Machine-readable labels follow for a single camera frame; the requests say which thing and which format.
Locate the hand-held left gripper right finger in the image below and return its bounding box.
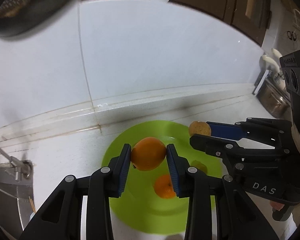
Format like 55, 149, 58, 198
166, 144, 275, 240

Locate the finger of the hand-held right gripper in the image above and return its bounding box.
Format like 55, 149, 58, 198
206, 117, 293, 148
189, 134, 290, 176

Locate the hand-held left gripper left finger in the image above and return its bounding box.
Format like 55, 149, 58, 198
21, 144, 132, 240

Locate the small orange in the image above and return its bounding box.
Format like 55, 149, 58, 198
154, 174, 177, 200

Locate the brown longan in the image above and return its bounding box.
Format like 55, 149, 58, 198
189, 121, 212, 137

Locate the green plate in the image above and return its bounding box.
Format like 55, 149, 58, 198
101, 120, 223, 235

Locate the person's right hand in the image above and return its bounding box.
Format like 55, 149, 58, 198
270, 200, 300, 233

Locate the stainless steel pot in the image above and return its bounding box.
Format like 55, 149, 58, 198
256, 77, 292, 118

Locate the gooseneck steel faucet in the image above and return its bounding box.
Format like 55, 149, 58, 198
0, 137, 33, 182

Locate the stainless steel sink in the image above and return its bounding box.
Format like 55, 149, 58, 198
0, 161, 37, 239

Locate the black mesh colander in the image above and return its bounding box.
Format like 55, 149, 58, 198
0, 0, 88, 38

